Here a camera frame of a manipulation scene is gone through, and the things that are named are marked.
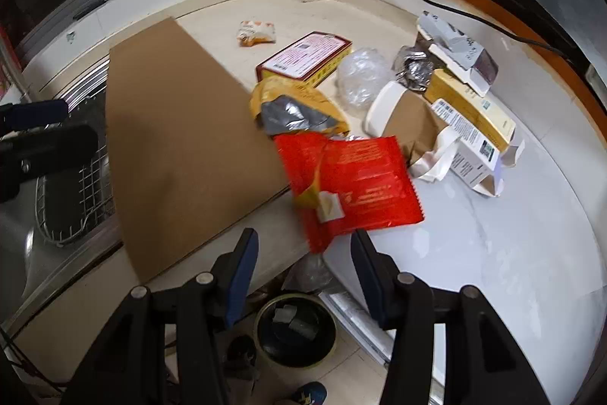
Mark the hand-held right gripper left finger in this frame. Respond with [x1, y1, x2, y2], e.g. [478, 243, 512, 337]
[61, 229, 261, 405]

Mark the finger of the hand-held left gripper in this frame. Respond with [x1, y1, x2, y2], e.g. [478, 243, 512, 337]
[0, 100, 69, 131]
[0, 124, 99, 203]

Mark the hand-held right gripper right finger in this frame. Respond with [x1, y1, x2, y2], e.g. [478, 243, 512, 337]
[351, 229, 551, 405]

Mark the round black waste bin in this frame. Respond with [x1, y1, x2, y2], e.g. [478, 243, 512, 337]
[253, 291, 338, 370]

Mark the red snack wrapper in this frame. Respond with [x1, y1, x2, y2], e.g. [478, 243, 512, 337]
[274, 134, 424, 255]

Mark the small white carton box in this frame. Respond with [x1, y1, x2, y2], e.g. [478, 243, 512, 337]
[431, 98, 504, 198]

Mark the white plastic container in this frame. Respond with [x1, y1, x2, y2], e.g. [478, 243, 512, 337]
[365, 81, 405, 137]

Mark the yellow silver snack wrapper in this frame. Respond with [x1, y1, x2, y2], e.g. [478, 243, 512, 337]
[250, 80, 352, 140]

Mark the pale yellow cardboard box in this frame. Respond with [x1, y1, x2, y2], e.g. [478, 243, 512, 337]
[423, 68, 525, 166]

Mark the clear plastic bag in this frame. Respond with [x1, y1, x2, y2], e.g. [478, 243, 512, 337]
[294, 253, 333, 292]
[337, 47, 396, 112]

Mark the silver foil wrapper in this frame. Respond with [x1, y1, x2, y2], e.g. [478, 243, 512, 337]
[393, 45, 434, 91]

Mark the red yellow cardboard box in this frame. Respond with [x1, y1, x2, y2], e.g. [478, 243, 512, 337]
[256, 32, 354, 89]

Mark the small orange white snack packet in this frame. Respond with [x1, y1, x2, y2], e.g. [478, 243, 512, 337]
[236, 20, 277, 47]

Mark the clear plastic bag under counter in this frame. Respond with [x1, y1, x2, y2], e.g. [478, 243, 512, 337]
[294, 253, 333, 292]

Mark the dark shoe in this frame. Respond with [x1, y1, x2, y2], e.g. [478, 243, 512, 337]
[225, 336, 259, 382]

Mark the stainless steel sink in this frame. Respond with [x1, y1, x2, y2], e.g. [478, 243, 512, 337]
[0, 56, 124, 311]

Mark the brown cardboard sheet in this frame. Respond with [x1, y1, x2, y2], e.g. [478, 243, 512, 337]
[104, 17, 297, 285]

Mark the blue shoe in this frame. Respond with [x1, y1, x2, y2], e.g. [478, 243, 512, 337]
[289, 381, 328, 405]

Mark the wire dish rack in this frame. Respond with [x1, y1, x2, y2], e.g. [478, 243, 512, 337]
[35, 101, 119, 244]

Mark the brown wooden window frame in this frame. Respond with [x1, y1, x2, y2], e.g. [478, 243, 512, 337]
[332, 0, 607, 135]

